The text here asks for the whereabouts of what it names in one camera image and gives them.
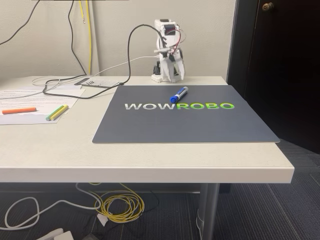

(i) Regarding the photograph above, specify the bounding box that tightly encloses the orange highlighter pen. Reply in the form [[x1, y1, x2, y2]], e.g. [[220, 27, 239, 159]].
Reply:
[[1, 107, 38, 115]]

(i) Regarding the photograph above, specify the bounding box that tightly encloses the dark grey WOWROBO mat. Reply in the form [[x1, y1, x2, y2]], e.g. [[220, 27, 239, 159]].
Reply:
[[91, 84, 281, 145]]

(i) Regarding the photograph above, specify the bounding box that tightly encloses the dark wooden door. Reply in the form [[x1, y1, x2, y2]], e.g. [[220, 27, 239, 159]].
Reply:
[[226, 0, 320, 155]]

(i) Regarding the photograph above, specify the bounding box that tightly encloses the blue whiteboard marker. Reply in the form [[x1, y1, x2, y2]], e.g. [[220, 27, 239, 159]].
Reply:
[[170, 86, 190, 104]]

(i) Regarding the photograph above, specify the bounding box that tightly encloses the grey cable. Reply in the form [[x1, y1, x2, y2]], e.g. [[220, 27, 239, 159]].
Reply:
[[0, 0, 41, 46]]

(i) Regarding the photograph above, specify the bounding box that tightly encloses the black cable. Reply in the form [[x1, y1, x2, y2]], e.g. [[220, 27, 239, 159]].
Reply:
[[42, 0, 162, 100]]

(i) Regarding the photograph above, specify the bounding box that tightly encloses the yellow highlighter pen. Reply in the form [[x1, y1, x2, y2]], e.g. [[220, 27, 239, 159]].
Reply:
[[49, 104, 70, 122]]

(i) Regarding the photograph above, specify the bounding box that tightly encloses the white printed paper sheet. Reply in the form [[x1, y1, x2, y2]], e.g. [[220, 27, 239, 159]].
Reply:
[[0, 96, 79, 125], [0, 84, 87, 101]]

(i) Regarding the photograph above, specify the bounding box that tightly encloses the grey metal table leg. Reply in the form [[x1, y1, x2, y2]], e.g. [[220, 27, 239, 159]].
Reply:
[[195, 183, 221, 240]]

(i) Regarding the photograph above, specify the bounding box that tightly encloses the white gripper camera box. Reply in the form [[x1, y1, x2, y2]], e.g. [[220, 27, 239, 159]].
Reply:
[[153, 47, 175, 55]]

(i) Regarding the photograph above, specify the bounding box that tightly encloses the thin yellow cable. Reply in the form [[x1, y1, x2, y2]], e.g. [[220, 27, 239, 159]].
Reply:
[[86, 0, 92, 76]]

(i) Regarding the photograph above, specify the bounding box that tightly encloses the white power strip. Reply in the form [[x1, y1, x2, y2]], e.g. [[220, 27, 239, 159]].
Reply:
[[43, 227, 75, 240]]

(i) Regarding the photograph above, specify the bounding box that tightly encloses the thick white cable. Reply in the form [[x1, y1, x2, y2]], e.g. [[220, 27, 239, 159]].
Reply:
[[0, 182, 102, 231]]

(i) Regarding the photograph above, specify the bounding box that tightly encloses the green highlighter pen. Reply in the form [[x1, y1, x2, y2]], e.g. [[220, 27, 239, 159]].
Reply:
[[45, 105, 65, 122]]

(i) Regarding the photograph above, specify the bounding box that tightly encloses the coiled yellow cable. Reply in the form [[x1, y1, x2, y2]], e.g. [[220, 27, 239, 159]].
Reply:
[[88, 182, 146, 223]]

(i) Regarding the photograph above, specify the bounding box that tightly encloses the short yellow wire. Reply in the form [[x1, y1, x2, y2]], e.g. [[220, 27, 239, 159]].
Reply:
[[79, 0, 86, 24]]

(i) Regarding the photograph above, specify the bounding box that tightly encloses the white perforated board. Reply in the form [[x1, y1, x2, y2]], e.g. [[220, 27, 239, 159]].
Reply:
[[74, 77, 120, 89]]

